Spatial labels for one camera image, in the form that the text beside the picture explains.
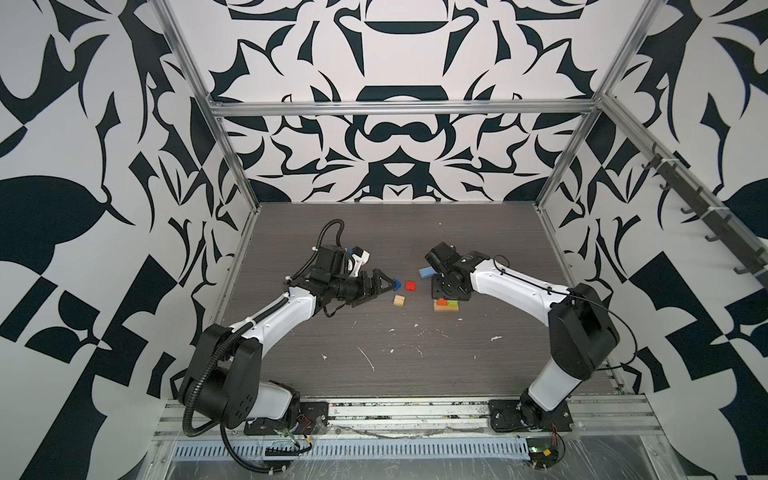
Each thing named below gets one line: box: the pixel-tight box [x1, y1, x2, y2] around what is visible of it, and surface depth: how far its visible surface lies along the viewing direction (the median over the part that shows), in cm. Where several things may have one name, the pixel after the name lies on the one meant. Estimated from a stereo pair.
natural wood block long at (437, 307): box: [433, 299, 460, 311], surface depth 93 cm
